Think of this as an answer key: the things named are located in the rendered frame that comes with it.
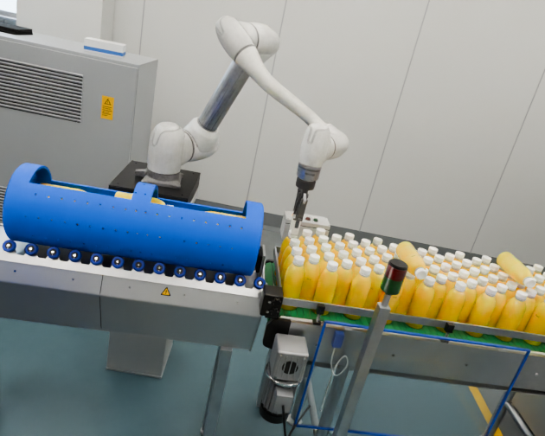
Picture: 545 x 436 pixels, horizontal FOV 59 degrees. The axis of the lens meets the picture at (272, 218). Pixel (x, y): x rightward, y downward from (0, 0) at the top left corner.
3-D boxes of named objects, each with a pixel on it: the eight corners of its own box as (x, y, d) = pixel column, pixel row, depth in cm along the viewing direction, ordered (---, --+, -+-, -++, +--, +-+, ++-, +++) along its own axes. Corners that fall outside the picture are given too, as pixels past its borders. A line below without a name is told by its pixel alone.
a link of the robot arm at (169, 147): (138, 165, 226) (142, 119, 217) (168, 159, 240) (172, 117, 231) (163, 177, 218) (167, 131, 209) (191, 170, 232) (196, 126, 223)
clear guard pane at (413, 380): (296, 424, 188) (325, 322, 170) (480, 444, 198) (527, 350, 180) (296, 425, 187) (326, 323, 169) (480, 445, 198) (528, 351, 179)
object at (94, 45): (87, 48, 317) (88, 36, 314) (125, 56, 321) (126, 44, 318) (83, 50, 306) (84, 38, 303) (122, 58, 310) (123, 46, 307)
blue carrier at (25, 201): (36, 214, 193) (33, 150, 178) (250, 247, 204) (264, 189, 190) (4, 255, 168) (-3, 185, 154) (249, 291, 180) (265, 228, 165)
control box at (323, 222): (279, 229, 221) (285, 209, 217) (321, 236, 224) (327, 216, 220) (281, 239, 212) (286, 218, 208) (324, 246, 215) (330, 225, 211)
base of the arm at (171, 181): (137, 169, 237) (138, 158, 234) (183, 176, 240) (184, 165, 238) (131, 182, 220) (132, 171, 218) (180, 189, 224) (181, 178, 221)
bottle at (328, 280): (331, 309, 185) (343, 267, 178) (324, 317, 179) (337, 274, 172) (314, 302, 188) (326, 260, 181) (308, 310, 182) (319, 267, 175)
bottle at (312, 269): (295, 295, 190) (305, 253, 183) (312, 299, 189) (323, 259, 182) (292, 304, 183) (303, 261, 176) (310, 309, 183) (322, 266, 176)
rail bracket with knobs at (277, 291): (258, 304, 179) (263, 281, 175) (277, 307, 180) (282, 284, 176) (259, 320, 170) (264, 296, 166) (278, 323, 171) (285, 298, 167)
